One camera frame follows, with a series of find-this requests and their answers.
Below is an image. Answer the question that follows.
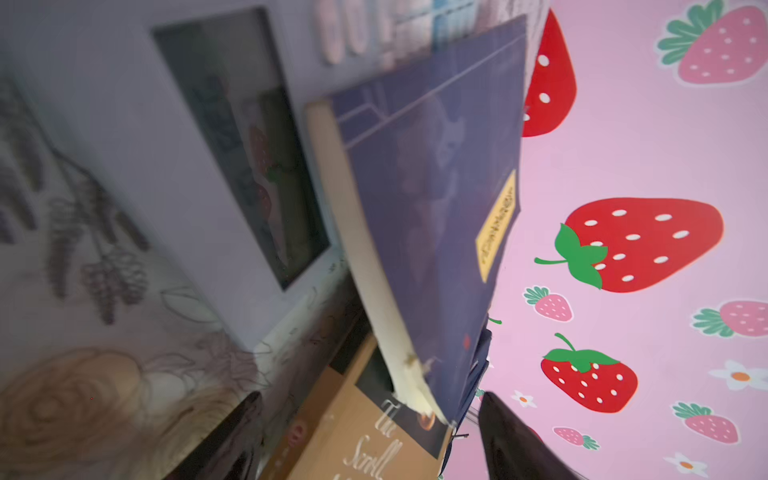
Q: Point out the light blue calculator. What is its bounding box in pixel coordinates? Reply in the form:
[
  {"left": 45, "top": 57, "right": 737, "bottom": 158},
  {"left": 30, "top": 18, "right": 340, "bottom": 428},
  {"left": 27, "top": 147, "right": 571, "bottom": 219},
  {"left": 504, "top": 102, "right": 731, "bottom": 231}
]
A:
[{"left": 1, "top": 1, "right": 550, "bottom": 347}]

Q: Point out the brown black scroll book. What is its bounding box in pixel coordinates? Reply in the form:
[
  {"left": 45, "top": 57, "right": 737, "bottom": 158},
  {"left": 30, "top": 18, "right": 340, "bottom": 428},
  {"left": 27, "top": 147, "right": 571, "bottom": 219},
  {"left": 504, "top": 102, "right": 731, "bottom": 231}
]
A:
[{"left": 260, "top": 333, "right": 453, "bottom": 480}]

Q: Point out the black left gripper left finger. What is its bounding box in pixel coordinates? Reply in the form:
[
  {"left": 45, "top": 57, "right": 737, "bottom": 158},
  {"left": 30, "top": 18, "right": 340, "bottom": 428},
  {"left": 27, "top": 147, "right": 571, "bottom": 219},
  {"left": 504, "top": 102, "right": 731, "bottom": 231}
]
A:
[{"left": 165, "top": 392, "right": 263, "bottom": 480}]

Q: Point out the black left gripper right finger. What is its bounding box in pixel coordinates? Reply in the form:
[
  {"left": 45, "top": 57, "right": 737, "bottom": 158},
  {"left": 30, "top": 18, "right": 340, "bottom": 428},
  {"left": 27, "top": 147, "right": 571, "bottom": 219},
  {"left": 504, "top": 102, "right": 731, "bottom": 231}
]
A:
[{"left": 478, "top": 391, "right": 578, "bottom": 480}]

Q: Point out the dark blue Chinese book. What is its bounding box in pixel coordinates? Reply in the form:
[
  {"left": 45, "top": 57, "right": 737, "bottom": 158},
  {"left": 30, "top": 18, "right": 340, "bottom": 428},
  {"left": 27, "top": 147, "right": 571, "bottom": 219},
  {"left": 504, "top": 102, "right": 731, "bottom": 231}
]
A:
[{"left": 304, "top": 14, "right": 529, "bottom": 428}]

